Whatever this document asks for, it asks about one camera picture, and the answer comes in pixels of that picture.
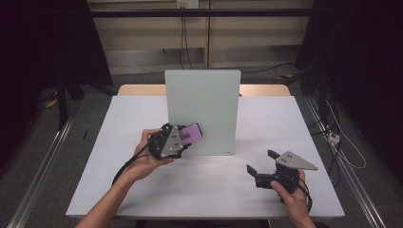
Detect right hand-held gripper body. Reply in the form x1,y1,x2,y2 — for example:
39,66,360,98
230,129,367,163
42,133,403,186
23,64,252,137
254,150,318,195

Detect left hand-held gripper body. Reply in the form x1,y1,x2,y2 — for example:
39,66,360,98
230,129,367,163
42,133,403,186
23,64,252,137
147,122,185,160

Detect purple whiteboard eraser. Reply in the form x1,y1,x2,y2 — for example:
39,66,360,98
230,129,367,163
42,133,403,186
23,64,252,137
178,123,203,147

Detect glass whiteboard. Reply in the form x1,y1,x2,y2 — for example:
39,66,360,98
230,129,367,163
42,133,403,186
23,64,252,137
164,69,241,157

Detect person's right hand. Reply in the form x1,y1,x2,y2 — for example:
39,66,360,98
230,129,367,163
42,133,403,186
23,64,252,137
270,170,314,219

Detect person's left hand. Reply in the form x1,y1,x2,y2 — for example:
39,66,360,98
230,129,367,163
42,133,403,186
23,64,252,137
127,127,175,182

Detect wooden table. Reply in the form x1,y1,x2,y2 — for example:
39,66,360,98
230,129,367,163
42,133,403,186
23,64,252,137
117,84,292,98

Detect black metal stand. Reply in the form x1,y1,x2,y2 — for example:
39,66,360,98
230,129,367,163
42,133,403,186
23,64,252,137
56,71,69,131

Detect black horizontal bar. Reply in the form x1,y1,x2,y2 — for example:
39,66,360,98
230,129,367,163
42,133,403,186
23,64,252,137
89,8,316,18

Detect black curtain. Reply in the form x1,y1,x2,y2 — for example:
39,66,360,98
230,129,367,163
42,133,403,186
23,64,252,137
0,0,114,96
294,0,403,181

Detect right hand-held gripper cable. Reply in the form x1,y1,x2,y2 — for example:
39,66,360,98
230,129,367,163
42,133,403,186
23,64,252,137
297,177,314,213

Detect hand-held gripper cable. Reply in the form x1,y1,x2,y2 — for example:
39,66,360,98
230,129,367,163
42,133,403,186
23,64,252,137
297,177,314,213
111,143,151,186

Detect left hand-held gripper cable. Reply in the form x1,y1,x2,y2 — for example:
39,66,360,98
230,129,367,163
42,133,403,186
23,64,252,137
111,143,151,186

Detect aluminium floor rail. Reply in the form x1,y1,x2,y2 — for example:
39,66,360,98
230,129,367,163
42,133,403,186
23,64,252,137
304,94,387,228
6,115,84,228

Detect white floor cable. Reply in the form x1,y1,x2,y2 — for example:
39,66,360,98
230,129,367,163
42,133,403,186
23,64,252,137
325,100,368,170

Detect black floor cable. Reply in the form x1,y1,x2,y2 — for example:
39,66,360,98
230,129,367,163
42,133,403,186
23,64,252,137
240,62,297,75

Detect black hanging cables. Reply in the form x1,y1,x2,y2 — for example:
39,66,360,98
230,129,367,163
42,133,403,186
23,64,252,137
179,15,195,70

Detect wooden wall post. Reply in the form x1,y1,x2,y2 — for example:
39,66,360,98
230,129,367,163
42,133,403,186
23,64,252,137
204,15,212,69

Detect wall socket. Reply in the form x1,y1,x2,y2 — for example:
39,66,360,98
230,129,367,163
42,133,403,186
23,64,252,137
176,0,201,10

